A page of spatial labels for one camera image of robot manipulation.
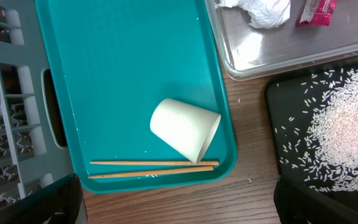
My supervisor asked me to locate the clear plastic waste bin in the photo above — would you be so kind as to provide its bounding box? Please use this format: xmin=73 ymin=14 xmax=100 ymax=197
xmin=205 ymin=0 xmax=358 ymax=80

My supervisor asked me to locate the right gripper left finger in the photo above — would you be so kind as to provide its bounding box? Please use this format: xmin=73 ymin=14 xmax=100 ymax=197
xmin=0 ymin=174 xmax=83 ymax=224

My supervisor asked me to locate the wooden chopstick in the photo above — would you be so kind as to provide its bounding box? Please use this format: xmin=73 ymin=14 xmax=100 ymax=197
xmin=88 ymin=166 xmax=214 ymax=179
xmin=90 ymin=161 xmax=220 ymax=166

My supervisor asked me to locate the lower wooden chopstick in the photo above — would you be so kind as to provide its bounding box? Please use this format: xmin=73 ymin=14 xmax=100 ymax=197
xmin=88 ymin=166 xmax=214 ymax=179

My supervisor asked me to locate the upper wooden chopstick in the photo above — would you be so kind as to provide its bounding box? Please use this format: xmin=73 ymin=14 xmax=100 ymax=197
xmin=90 ymin=161 xmax=220 ymax=166

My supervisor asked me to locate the white tissue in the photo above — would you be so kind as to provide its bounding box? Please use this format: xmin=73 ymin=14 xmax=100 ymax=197
xmin=217 ymin=0 xmax=291 ymax=29

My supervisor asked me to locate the white paper cup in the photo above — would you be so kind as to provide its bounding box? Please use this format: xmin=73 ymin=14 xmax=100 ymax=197
xmin=150 ymin=98 xmax=221 ymax=164

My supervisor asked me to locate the grey plastic dish rack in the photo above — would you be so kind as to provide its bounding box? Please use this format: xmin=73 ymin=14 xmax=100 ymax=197
xmin=0 ymin=0 xmax=88 ymax=224

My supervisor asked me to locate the teal plastic serving tray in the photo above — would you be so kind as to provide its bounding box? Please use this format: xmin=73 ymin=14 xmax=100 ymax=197
xmin=35 ymin=0 xmax=237 ymax=194

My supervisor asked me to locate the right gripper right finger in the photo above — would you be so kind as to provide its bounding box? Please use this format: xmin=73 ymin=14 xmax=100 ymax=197
xmin=273 ymin=177 xmax=358 ymax=224

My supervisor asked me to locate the red snack wrapper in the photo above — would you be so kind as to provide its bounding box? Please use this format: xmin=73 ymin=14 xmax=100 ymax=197
xmin=297 ymin=0 xmax=337 ymax=26

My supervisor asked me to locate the white rice pile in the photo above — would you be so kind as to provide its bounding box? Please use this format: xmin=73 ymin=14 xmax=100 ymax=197
xmin=273 ymin=60 xmax=358 ymax=193

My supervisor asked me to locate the black rectangular tray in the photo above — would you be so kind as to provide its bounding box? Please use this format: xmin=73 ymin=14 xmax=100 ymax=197
xmin=264 ymin=56 xmax=358 ymax=187

